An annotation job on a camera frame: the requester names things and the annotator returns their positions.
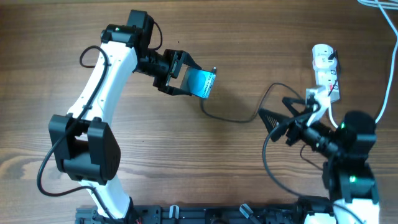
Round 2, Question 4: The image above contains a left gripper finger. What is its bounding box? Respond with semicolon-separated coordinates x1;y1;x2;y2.
181;51;202;70
167;86;192;96

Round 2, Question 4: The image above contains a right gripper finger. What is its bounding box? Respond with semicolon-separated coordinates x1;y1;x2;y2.
258;108;290;133
282;97;311;116

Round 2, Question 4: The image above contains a blue screen smartphone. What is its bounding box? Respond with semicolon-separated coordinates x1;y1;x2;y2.
180;67;216;99

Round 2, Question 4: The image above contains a black charger cable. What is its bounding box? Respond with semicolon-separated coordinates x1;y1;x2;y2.
200;49;342;124

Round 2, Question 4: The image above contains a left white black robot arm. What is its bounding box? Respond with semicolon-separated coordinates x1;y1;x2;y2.
49;10;198;223

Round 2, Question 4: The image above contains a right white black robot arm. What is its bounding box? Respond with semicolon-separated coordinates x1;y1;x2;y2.
258;96;380;223

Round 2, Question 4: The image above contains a white usb charger adapter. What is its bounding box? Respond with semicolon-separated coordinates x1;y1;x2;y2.
312;55;337;72

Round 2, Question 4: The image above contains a white power strip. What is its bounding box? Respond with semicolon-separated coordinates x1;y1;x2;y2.
312;44;340;103

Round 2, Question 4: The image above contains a black mounting rail base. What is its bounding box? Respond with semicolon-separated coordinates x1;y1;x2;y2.
75;204;307;224

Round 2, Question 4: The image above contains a white power strip cord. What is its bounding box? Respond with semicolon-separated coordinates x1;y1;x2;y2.
327;0;398;129

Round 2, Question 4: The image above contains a white wall cable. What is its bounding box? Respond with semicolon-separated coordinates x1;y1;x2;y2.
356;0;398;11

